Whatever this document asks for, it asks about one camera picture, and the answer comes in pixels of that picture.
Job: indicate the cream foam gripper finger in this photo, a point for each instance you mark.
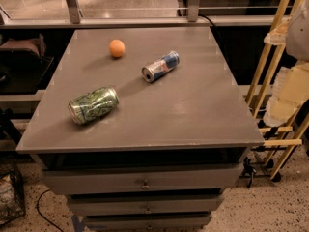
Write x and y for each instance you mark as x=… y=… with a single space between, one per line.
x=279 y=35
x=279 y=111

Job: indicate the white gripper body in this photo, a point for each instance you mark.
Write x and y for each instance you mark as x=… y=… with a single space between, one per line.
x=299 y=38

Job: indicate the green soda can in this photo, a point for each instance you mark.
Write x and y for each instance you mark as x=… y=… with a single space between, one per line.
x=91 y=106

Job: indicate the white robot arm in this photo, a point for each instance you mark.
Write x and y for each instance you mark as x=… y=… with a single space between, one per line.
x=297 y=43

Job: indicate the blue silver energy drink can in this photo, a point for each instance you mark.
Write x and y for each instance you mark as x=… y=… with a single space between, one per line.
x=160 y=67

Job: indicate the wooden yellow rack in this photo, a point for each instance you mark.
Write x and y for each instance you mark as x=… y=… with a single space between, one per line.
x=277 y=149

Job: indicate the grey drawer cabinet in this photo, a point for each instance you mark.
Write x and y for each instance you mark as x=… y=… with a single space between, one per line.
x=193 y=115

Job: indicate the orange fruit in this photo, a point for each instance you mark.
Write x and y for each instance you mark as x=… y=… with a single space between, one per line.
x=117 y=48

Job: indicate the top grey drawer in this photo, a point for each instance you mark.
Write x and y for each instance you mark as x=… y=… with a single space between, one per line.
x=142 y=179

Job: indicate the grey drawer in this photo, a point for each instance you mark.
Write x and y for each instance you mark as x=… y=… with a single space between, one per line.
x=142 y=179
x=147 y=222
x=146 y=205

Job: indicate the middle grey drawer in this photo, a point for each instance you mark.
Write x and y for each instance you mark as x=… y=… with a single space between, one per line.
x=146 y=205

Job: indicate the bottom grey drawer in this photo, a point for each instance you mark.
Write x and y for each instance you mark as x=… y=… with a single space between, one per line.
x=147 y=222

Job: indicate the dark chair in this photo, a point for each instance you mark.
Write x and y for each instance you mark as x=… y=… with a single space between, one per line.
x=24 y=67

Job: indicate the black wire basket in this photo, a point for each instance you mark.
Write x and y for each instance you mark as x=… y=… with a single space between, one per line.
x=12 y=203

